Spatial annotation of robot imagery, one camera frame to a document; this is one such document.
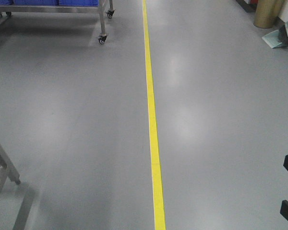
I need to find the tan cylindrical bin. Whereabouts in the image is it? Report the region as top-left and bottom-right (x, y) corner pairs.
(253, 0), (285, 29)

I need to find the steel wheeled cart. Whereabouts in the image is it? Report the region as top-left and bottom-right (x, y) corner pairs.
(0, 0), (115, 45)

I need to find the steel table leg frame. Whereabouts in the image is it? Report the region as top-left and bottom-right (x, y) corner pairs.
(0, 129), (22, 214)

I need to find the teal dustpan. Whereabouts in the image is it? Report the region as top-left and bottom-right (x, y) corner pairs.
(262, 22), (288, 49)

